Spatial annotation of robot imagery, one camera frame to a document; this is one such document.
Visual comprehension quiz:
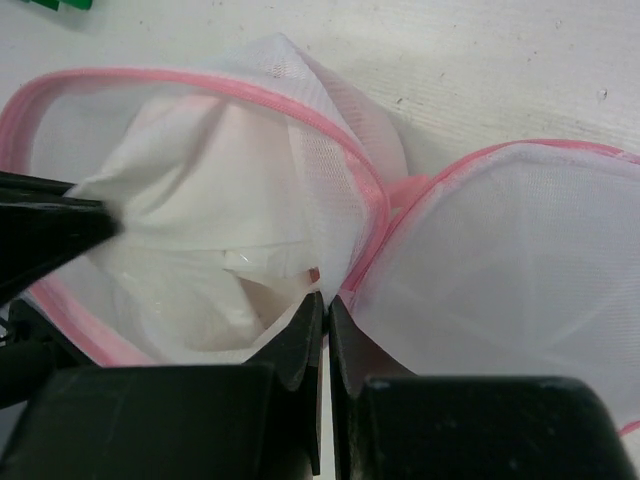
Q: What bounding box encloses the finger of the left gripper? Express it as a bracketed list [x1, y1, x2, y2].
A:
[1, 172, 120, 304]

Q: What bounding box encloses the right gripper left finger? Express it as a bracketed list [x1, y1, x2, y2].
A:
[1, 293, 323, 479]

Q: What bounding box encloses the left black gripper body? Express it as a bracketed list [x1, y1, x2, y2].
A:
[1, 298, 95, 409]

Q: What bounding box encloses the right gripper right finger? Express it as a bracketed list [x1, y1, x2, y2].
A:
[326, 299, 635, 479]

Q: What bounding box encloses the pink white bra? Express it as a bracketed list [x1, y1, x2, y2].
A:
[74, 94, 318, 363]

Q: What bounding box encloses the green plastic tray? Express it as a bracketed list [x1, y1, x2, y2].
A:
[24, 0, 93, 11]

